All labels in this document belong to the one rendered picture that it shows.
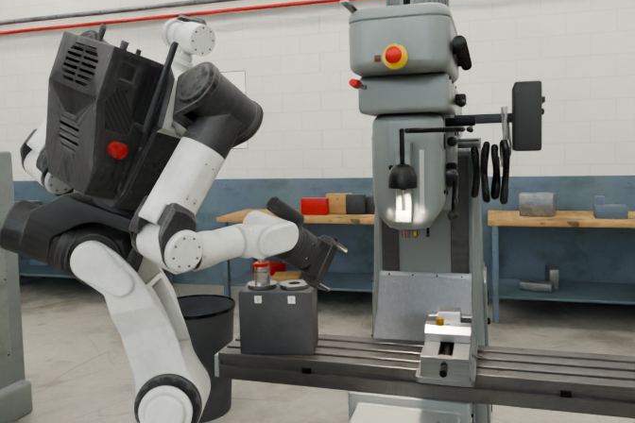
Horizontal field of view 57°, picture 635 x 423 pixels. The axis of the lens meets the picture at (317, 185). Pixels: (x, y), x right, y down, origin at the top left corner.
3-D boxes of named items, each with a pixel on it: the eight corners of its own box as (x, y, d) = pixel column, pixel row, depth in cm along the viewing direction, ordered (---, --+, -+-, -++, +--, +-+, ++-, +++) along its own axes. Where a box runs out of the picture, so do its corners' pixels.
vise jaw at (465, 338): (471, 344, 156) (471, 329, 156) (424, 340, 159) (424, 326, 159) (471, 336, 162) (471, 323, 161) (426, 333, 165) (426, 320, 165)
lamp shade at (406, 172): (390, 189, 144) (389, 163, 144) (386, 187, 151) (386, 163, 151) (419, 188, 144) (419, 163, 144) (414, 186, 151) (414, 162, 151)
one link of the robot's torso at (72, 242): (51, 277, 120) (69, 223, 120) (77, 263, 134) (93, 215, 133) (111, 296, 121) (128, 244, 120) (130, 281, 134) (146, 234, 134)
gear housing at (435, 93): (450, 109, 149) (450, 71, 148) (357, 113, 156) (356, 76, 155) (456, 115, 181) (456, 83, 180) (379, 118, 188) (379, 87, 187)
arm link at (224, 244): (248, 263, 117) (163, 291, 103) (217, 250, 124) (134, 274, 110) (248, 213, 114) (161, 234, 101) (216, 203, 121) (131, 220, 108)
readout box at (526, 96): (545, 150, 174) (545, 79, 172) (513, 151, 176) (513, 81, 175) (540, 149, 193) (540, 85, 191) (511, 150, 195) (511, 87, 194)
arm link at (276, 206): (299, 267, 128) (266, 249, 120) (266, 254, 135) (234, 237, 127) (320, 221, 130) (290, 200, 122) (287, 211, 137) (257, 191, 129)
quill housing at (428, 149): (444, 231, 155) (443, 110, 153) (368, 230, 161) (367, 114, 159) (449, 222, 173) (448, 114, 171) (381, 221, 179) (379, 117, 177)
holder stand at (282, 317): (313, 355, 170) (311, 288, 168) (240, 353, 173) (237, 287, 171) (318, 341, 182) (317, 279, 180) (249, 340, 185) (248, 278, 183)
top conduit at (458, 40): (466, 48, 141) (466, 34, 140) (449, 50, 142) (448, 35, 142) (471, 70, 184) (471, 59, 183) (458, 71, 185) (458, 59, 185)
